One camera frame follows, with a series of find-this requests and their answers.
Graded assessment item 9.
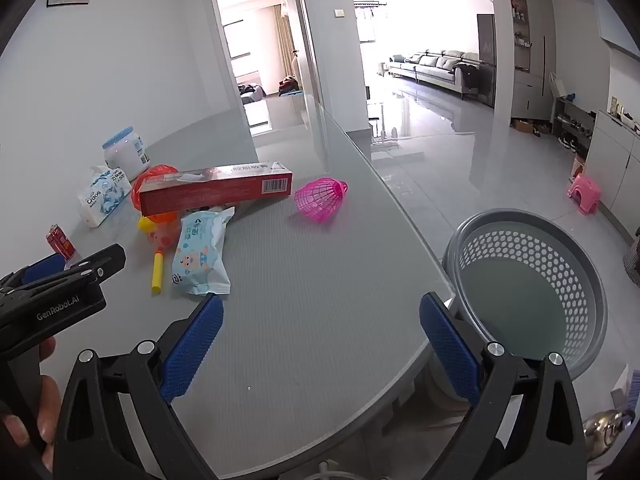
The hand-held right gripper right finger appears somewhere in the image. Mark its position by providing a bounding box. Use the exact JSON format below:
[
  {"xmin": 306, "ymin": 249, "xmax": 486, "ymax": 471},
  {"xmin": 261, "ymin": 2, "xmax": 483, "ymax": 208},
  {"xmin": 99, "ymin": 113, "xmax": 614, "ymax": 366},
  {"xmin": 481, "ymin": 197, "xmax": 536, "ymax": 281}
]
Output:
[{"xmin": 419, "ymin": 291, "xmax": 589, "ymax": 480}]

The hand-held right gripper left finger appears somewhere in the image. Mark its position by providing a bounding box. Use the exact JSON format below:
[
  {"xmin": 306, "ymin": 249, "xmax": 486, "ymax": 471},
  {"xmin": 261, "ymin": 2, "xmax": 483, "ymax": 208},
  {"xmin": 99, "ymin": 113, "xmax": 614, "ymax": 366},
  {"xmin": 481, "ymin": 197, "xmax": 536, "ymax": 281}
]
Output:
[{"xmin": 52, "ymin": 291, "xmax": 225, "ymax": 480}]

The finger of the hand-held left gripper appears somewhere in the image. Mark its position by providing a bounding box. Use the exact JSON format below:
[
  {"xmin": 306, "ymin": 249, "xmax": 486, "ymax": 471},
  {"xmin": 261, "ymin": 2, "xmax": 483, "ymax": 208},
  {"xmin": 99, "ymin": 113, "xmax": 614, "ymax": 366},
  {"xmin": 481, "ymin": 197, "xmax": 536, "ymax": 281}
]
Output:
[
  {"xmin": 0, "ymin": 253, "xmax": 67, "ymax": 288},
  {"xmin": 27, "ymin": 243, "xmax": 126, "ymax": 292}
]

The pink pig toy yellow handle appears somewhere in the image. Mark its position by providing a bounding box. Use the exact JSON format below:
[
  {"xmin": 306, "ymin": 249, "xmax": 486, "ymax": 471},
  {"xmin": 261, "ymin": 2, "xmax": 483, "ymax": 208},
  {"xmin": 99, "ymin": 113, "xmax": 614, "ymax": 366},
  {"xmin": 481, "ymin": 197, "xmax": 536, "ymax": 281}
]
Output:
[{"xmin": 149, "ymin": 222, "xmax": 182, "ymax": 295}]

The grey perforated plastic basket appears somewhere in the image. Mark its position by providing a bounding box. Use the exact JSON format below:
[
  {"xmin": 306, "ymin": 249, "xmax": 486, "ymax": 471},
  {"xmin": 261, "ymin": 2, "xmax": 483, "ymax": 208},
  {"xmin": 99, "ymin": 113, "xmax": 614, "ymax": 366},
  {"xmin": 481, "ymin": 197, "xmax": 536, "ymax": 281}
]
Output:
[{"xmin": 442, "ymin": 208, "xmax": 608, "ymax": 381}]

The blue wet wipes packet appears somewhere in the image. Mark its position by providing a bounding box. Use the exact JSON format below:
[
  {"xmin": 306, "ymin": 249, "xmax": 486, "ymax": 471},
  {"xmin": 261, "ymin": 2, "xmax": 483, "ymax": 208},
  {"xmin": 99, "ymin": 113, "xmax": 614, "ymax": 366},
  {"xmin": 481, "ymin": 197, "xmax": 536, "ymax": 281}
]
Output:
[{"xmin": 171, "ymin": 206, "xmax": 236, "ymax": 297}]

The red plastic bag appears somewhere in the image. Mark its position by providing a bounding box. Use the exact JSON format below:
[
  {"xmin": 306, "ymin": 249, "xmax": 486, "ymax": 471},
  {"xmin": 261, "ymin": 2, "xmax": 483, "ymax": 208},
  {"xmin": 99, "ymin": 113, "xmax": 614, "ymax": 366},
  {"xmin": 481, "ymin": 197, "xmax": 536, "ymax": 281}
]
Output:
[{"xmin": 131, "ymin": 163, "xmax": 180, "ymax": 224}]

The red toothpaste box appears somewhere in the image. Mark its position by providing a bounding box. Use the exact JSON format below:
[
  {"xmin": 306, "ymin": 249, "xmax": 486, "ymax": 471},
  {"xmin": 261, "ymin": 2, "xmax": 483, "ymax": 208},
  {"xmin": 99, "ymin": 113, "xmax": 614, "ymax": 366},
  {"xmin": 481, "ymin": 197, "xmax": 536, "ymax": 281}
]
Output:
[{"xmin": 137, "ymin": 160, "xmax": 294, "ymax": 217}]

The person's left hand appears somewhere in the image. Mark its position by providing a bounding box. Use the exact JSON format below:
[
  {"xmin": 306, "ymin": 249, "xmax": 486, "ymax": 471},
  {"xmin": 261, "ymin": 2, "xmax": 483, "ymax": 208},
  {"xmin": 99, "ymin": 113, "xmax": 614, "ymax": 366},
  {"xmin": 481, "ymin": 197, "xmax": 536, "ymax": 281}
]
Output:
[{"xmin": 0, "ymin": 335, "xmax": 62, "ymax": 448}]

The red drink can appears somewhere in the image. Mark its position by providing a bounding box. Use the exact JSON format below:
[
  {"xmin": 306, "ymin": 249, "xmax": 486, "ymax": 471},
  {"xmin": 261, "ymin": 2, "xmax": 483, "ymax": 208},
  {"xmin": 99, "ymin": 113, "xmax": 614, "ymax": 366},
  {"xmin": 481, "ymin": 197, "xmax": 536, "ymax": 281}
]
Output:
[{"xmin": 46, "ymin": 225, "xmax": 76, "ymax": 259}]

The white blue tissue pack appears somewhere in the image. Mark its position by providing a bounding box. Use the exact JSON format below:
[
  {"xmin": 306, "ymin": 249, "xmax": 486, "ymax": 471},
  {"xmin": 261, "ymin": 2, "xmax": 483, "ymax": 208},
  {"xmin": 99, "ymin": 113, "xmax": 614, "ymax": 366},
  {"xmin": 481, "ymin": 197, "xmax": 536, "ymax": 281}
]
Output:
[{"xmin": 77, "ymin": 165, "xmax": 132, "ymax": 228}]

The white jar with blue lid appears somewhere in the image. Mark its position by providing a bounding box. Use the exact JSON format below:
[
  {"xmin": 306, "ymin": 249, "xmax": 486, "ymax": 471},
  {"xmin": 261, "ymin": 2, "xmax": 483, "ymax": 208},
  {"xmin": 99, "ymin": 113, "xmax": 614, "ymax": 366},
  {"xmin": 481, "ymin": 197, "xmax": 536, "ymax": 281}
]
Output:
[{"xmin": 102, "ymin": 126, "xmax": 151, "ymax": 182}]

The metal kettle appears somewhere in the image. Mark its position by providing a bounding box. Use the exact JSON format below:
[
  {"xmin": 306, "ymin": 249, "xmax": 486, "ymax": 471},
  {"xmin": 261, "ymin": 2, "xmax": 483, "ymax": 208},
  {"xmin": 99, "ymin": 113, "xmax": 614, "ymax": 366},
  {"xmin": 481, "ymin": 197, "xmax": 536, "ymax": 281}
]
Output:
[{"xmin": 582, "ymin": 410, "xmax": 633, "ymax": 461}]

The pink plastic stool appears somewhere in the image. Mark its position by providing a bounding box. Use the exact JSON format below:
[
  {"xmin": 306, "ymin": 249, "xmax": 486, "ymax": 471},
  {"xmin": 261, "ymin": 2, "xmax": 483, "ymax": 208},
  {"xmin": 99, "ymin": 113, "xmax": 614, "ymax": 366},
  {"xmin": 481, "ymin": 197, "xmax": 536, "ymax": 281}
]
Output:
[{"xmin": 567, "ymin": 173, "xmax": 602, "ymax": 217}]

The bed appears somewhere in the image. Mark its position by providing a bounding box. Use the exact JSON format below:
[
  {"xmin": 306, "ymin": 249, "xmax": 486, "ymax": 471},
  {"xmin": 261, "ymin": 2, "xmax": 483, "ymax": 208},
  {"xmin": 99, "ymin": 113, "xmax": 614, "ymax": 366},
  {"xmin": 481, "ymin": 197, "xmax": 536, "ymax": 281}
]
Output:
[{"xmin": 239, "ymin": 82, "xmax": 266, "ymax": 106}]

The white sideboard cabinet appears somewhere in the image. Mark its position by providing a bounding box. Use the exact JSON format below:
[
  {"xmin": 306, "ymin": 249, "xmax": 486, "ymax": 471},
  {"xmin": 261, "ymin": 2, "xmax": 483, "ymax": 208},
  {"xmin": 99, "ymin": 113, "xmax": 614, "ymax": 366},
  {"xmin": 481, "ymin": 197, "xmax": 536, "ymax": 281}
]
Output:
[{"xmin": 585, "ymin": 110, "xmax": 640, "ymax": 211}]

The shoe rack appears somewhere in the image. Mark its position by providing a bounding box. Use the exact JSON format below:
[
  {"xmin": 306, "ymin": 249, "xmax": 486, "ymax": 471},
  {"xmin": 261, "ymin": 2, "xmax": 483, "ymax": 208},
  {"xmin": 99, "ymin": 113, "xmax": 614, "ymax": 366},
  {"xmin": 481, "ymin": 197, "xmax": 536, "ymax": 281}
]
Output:
[{"xmin": 551, "ymin": 95, "xmax": 598, "ymax": 153}]

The grey sofa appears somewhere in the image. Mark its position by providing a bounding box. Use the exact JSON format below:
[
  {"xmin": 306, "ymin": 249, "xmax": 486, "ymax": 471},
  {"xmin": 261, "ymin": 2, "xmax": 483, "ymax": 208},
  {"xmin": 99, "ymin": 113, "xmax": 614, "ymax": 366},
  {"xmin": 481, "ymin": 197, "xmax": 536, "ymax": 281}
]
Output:
[{"xmin": 388, "ymin": 50, "xmax": 483, "ymax": 100}]

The beige curtain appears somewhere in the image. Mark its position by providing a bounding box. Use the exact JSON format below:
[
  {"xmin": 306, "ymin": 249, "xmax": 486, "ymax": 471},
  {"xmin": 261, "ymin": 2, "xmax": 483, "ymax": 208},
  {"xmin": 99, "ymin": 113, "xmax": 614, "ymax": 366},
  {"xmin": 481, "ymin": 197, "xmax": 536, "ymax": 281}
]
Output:
[{"xmin": 272, "ymin": 4, "xmax": 296, "ymax": 96}]

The tall dark cabinet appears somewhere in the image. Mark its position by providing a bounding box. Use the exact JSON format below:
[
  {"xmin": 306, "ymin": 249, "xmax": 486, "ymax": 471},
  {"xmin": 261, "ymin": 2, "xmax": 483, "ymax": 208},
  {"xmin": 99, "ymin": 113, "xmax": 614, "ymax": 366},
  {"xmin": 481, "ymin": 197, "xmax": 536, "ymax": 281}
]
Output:
[{"xmin": 476, "ymin": 13, "xmax": 497, "ymax": 109}]

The white room door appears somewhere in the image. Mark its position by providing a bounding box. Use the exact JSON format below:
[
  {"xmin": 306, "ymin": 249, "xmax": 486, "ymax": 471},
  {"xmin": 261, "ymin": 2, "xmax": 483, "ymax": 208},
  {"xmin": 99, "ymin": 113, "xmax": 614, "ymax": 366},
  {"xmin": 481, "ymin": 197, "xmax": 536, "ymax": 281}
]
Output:
[{"xmin": 282, "ymin": 0, "xmax": 321, "ymax": 106}]

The open wall shelf unit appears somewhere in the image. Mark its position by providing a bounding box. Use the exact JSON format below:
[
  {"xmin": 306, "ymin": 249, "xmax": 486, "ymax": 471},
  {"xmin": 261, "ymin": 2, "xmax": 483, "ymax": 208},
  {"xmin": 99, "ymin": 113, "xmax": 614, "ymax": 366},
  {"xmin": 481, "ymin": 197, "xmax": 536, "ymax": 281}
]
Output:
[{"xmin": 505, "ymin": 0, "xmax": 532, "ymax": 75}]

